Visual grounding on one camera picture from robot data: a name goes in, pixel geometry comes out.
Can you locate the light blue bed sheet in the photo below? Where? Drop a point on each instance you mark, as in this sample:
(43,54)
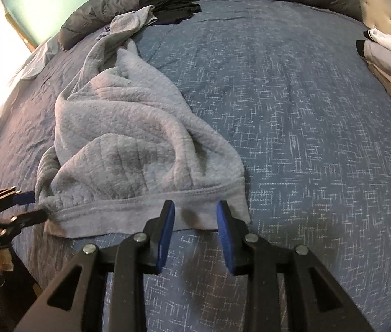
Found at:
(39,58)

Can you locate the blue white patterned cloth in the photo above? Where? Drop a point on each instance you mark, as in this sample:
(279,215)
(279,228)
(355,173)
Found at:
(104,31)

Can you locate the light grey folded garment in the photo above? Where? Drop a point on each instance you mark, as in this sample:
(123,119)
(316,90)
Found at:
(382,58)

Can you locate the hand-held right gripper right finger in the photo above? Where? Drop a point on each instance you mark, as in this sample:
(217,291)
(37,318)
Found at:
(224,228)

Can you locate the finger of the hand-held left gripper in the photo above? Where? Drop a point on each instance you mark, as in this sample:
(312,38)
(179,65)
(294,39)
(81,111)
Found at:
(26,199)
(31,217)

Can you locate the grey quilted sweatshirt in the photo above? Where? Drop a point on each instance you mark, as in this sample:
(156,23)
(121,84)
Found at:
(129,138)

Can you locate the blue patterned bedspread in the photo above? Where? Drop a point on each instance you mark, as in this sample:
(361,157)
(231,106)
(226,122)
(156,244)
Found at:
(302,145)

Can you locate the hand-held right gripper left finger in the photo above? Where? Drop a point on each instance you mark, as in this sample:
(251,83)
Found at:
(166,228)

